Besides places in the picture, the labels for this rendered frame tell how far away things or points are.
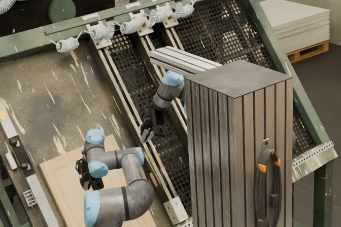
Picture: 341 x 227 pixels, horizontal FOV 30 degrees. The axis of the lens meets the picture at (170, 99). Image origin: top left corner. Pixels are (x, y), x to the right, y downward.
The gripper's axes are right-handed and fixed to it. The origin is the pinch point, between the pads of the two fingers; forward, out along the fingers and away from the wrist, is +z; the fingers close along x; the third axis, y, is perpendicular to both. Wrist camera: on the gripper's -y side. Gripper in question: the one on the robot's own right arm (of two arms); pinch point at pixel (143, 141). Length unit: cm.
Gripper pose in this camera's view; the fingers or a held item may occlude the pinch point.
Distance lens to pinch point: 271.2
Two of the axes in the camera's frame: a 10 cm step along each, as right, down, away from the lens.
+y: -3.5, -6.5, 6.8
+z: -4.0, 7.5, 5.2
